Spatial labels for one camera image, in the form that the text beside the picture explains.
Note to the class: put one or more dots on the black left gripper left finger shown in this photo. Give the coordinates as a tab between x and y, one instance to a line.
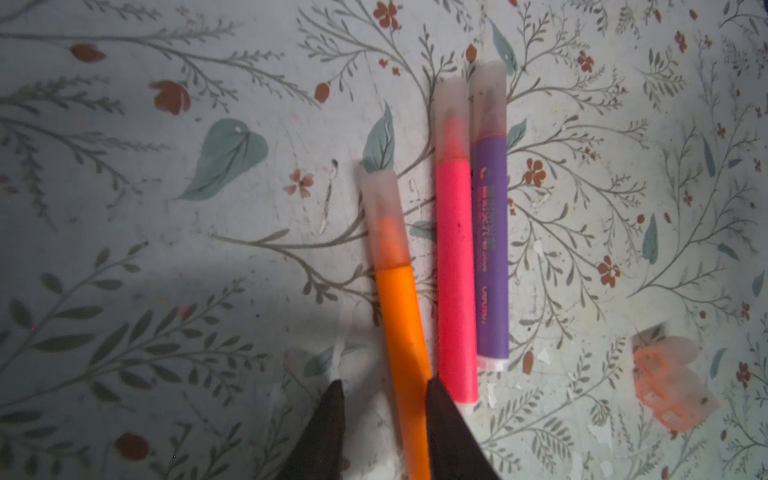
318	452

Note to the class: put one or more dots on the pink red marker pen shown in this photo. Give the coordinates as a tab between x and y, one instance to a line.
457	344

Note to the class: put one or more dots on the bright orange marker pen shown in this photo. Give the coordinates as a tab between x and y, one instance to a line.
398	298

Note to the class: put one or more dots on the purple marker pen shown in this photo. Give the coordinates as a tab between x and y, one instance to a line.
489	199

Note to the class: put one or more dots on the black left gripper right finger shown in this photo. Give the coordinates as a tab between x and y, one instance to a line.
453	451

